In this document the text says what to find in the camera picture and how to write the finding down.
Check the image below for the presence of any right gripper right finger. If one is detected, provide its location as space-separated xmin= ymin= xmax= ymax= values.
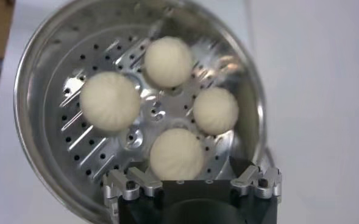
xmin=229 ymin=164 xmax=283 ymax=203

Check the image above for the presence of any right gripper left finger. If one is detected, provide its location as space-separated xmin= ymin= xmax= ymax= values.
xmin=101 ymin=166 xmax=165 ymax=215

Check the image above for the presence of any white steamed baozi bun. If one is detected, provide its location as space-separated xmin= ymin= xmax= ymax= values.
xmin=79 ymin=71 xmax=142 ymax=132
xmin=193 ymin=87 xmax=240 ymax=136
xmin=144 ymin=35 xmax=194 ymax=89
xmin=149 ymin=127 xmax=205 ymax=181

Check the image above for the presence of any stainless steel steamer basket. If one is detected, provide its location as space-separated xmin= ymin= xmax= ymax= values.
xmin=13 ymin=0 xmax=267 ymax=224

